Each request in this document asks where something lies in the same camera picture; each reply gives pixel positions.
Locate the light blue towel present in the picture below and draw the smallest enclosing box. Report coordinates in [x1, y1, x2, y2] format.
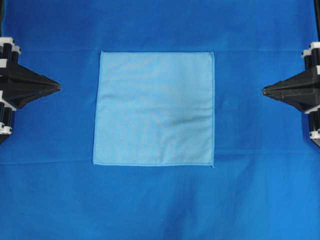
[92, 52, 215, 167]

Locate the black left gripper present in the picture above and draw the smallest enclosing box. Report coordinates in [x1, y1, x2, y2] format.
[0, 37, 61, 144]

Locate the blue table cloth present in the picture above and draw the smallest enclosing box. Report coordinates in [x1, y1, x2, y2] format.
[0, 0, 320, 240]

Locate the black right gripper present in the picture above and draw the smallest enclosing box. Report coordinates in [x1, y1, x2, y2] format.
[262, 41, 320, 148]

